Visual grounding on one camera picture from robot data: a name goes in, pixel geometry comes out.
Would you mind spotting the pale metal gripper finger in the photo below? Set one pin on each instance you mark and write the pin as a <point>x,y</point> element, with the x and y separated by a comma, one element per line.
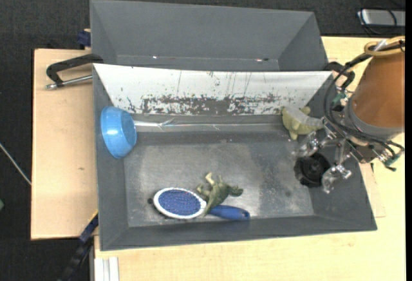
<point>338,172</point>
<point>313,145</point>

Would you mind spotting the black round object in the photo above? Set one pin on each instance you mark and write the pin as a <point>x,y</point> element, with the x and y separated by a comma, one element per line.
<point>310,170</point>

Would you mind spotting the yellow-green plush toy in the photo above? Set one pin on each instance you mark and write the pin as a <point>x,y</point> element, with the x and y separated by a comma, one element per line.
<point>291,122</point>

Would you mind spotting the green toy dinosaur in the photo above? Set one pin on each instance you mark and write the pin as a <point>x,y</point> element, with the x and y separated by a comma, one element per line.
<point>217,192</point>

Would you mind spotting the grey metal bin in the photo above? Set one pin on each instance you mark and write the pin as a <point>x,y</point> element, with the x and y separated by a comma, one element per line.
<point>199,160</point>

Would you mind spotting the blue and white hairbrush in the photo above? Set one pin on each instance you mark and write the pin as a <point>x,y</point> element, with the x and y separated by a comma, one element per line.
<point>177,203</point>

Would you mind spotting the blue plastic bowl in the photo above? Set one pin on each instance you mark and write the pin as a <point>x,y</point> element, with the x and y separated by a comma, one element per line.
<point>116,131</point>

